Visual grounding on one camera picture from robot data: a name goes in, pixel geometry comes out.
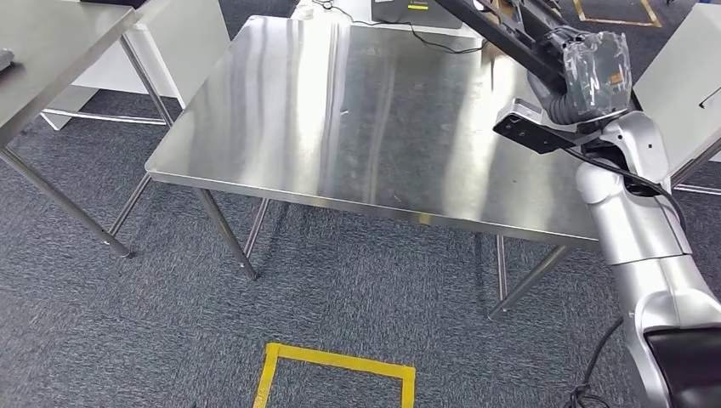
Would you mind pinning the steel table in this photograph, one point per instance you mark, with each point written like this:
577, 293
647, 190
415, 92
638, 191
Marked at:
45, 50
676, 84

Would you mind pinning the brown cardboard box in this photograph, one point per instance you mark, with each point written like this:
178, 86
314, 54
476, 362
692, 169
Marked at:
491, 49

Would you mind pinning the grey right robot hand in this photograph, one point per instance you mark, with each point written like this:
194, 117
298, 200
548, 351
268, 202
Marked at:
597, 73

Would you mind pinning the white desk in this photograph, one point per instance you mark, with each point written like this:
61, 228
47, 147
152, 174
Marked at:
355, 11

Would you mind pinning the white cabinet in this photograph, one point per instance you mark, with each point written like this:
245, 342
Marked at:
186, 45

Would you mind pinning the steel workbench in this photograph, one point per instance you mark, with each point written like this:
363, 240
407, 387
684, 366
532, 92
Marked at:
338, 124

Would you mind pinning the long black plastic car part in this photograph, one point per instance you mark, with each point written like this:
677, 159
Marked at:
490, 31

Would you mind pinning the grey flat panel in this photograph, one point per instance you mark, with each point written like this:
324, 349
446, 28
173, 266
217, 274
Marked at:
417, 17

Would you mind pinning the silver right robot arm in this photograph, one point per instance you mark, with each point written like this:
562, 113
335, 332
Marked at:
636, 225

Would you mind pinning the grey metal panel part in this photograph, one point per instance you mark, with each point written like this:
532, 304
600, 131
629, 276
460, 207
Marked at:
4, 58

